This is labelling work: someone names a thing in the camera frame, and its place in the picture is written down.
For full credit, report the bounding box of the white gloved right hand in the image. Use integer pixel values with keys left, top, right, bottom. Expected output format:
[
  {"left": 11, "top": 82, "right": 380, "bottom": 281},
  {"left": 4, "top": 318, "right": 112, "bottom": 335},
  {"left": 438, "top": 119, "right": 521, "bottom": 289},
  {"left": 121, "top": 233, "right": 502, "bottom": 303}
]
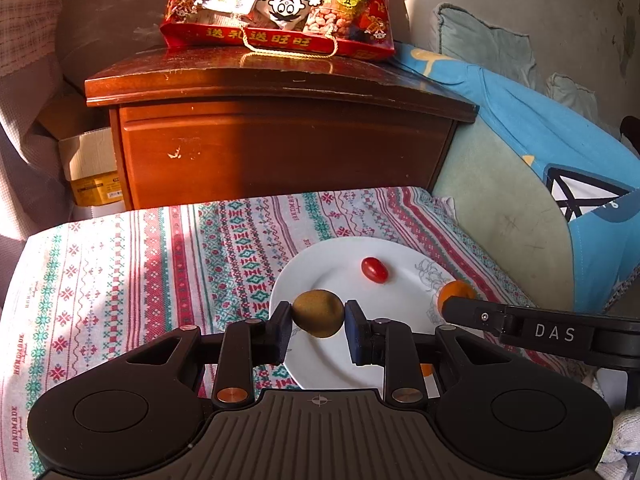
[{"left": 596, "top": 408, "right": 640, "bottom": 480}]

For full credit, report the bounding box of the white floral ceramic plate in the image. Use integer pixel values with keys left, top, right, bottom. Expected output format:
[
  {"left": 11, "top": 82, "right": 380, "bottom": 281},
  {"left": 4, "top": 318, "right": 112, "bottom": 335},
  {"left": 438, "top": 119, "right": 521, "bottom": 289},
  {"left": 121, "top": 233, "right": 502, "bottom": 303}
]
[{"left": 268, "top": 236, "right": 486, "bottom": 392}]

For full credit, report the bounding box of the green grey sofa cushion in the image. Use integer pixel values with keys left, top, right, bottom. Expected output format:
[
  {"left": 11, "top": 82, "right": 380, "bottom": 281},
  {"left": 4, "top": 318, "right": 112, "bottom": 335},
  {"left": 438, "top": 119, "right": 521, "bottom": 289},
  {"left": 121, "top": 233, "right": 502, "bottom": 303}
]
[{"left": 433, "top": 119, "right": 574, "bottom": 311}]

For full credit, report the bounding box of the striped patterned tablecloth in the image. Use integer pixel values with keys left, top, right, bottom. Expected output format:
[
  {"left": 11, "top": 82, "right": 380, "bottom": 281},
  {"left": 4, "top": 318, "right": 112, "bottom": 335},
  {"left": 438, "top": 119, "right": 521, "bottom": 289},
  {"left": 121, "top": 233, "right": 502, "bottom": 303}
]
[{"left": 0, "top": 185, "right": 591, "bottom": 480}]

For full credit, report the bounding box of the blue cartoon shirt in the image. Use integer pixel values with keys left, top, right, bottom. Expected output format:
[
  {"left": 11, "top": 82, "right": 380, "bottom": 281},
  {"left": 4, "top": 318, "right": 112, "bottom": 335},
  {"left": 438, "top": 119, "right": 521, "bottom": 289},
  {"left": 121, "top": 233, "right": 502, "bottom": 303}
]
[{"left": 394, "top": 42, "right": 639, "bottom": 313}]

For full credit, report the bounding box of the checked beige curtain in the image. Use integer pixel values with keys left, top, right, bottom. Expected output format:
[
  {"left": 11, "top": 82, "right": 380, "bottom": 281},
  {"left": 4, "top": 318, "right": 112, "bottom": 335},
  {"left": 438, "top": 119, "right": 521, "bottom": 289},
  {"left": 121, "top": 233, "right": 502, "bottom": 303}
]
[{"left": 1, "top": 0, "right": 70, "bottom": 240}]

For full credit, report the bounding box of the cardboard box beside nightstand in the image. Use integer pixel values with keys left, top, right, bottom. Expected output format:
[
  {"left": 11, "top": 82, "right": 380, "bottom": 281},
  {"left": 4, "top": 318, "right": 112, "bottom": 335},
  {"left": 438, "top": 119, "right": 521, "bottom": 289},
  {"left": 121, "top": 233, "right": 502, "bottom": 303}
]
[{"left": 58, "top": 127, "right": 122, "bottom": 208}]

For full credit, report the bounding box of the brown wooden nightstand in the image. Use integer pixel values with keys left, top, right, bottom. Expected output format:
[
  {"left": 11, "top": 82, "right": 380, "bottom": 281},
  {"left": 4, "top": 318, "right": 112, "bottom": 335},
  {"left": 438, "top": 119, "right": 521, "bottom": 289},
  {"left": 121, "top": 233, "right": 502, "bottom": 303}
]
[{"left": 85, "top": 47, "right": 477, "bottom": 209}]

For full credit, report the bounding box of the red snack gift bag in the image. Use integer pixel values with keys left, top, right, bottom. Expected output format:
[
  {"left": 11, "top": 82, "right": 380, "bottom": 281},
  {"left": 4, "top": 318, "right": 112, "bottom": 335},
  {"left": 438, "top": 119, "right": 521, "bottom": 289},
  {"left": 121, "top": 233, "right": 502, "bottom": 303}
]
[{"left": 160, "top": 0, "right": 395, "bottom": 61}]

